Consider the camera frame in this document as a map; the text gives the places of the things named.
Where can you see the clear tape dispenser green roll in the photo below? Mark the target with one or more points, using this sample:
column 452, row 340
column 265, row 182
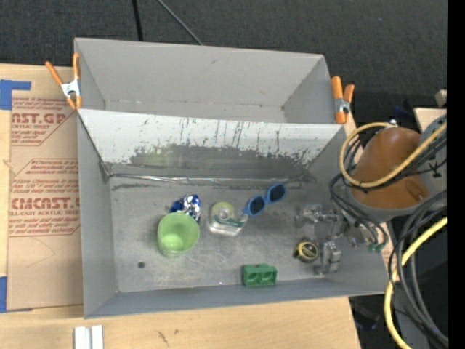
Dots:
column 224, row 219

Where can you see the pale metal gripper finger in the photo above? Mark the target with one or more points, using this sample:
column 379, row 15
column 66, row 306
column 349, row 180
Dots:
column 331, row 254
column 309, row 214

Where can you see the black and yellow tape measure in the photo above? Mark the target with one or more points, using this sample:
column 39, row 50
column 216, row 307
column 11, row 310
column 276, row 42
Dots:
column 307, row 250

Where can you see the brown cardboard board red print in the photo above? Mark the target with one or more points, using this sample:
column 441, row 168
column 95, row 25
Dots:
column 43, row 231

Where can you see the grey metal bin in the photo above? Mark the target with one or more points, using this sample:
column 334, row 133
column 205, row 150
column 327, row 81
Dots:
column 225, row 253

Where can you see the green toy brick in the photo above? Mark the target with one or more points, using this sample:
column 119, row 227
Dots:
column 258, row 275

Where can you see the blue and silver shiny toy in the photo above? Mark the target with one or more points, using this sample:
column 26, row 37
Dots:
column 190, row 204

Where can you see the green plastic cup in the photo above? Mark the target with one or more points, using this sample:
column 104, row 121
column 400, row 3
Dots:
column 177, row 234

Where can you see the blue sunglasses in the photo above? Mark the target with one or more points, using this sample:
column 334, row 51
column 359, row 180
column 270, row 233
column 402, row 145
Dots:
column 258, row 204

